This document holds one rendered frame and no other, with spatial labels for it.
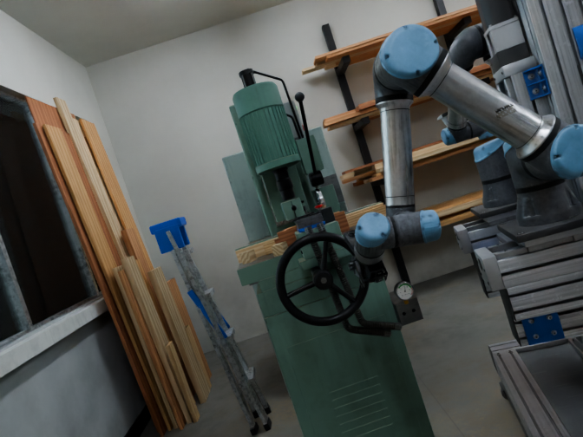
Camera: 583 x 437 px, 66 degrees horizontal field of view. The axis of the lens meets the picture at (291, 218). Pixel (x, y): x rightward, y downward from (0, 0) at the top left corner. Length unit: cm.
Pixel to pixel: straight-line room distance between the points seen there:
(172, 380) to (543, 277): 216
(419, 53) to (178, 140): 325
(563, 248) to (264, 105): 103
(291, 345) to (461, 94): 99
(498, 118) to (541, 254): 38
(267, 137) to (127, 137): 270
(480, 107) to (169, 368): 229
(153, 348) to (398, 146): 205
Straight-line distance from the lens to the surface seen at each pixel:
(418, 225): 106
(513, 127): 113
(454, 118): 197
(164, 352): 286
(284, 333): 161
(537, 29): 151
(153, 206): 414
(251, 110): 167
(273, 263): 156
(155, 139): 416
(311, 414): 171
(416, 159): 358
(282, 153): 164
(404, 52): 106
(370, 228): 102
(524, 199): 131
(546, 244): 130
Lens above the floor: 108
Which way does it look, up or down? 3 degrees down
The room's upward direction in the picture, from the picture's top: 18 degrees counter-clockwise
